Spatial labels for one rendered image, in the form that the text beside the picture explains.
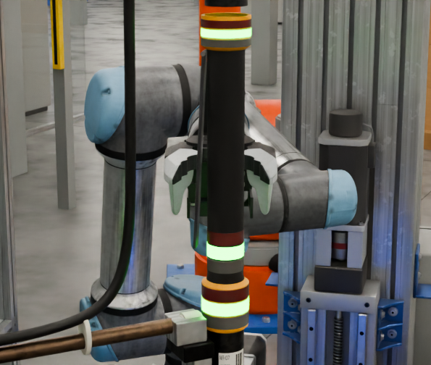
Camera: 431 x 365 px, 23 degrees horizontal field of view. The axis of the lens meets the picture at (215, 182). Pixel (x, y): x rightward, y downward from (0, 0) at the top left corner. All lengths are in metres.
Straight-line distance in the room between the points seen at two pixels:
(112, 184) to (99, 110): 0.14
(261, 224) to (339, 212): 0.11
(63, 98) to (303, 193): 5.67
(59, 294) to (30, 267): 0.49
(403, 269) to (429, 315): 0.31
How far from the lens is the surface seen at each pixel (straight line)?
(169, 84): 1.64
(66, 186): 7.08
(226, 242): 0.94
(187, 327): 0.95
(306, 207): 1.34
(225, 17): 0.89
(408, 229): 1.94
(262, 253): 5.05
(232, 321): 0.96
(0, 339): 0.90
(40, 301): 5.48
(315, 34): 1.89
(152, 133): 1.64
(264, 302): 5.10
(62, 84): 6.95
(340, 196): 1.36
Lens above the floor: 1.90
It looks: 14 degrees down
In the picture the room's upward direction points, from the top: straight up
